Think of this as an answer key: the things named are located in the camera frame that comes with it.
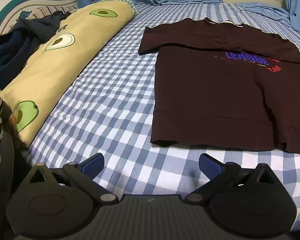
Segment yellow avocado print pillow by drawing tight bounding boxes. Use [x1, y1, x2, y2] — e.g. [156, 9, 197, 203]
[0, 0, 135, 145]

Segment dark navy clothes pile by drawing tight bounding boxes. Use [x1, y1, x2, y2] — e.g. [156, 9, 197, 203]
[0, 11, 71, 90]

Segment maroon vintage print sweatshirt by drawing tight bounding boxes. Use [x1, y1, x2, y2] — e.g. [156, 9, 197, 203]
[139, 18, 300, 154]

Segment right blue star curtain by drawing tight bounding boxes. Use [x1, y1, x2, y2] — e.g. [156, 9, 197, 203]
[236, 0, 300, 34]

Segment blue white checkered bedsheet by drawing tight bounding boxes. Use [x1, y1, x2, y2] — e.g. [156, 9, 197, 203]
[30, 3, 300, 230]

